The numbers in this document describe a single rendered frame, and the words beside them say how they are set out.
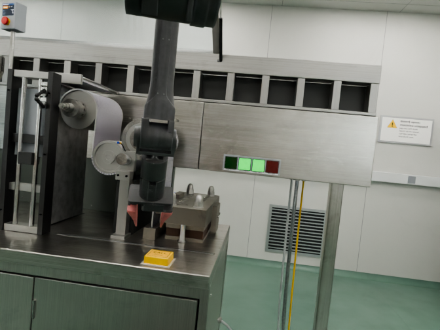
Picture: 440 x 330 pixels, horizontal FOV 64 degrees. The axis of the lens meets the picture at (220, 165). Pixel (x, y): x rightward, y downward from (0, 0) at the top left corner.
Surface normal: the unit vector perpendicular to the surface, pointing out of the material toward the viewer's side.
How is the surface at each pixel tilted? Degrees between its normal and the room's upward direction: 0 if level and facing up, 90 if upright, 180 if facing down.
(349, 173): 90
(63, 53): 90
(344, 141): 90
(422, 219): 90
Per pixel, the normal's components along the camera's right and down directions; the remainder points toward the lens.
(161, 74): 0.18, 0.14
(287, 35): -0.11, 0.04
